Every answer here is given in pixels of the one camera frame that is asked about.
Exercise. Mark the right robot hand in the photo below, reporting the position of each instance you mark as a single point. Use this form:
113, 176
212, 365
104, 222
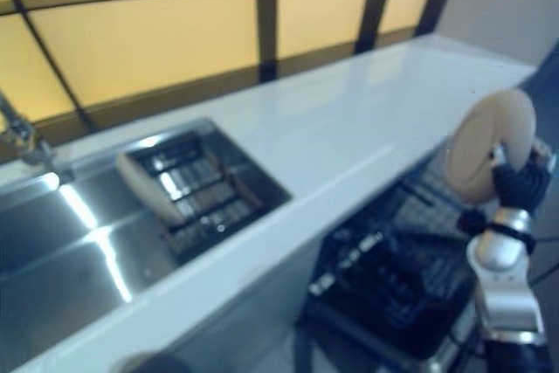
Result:
522, 181

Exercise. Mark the white round ceramic plate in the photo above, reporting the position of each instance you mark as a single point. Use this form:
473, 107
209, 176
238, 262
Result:
148, 191
474, 150

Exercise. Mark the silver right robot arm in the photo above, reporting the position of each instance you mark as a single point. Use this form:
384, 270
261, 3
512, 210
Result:
506, 299

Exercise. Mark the black dish drying rack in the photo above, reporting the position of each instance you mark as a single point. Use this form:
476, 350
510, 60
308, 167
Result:
218, 202

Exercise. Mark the white glossy cabinet front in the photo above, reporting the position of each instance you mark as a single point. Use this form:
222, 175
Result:
218, 325

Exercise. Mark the stainless steel kitchen sink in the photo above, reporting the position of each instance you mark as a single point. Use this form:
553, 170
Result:
65, 250

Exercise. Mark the chrome gooseneck kitchen faucet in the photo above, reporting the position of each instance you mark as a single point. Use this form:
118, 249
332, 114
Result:
22, 133

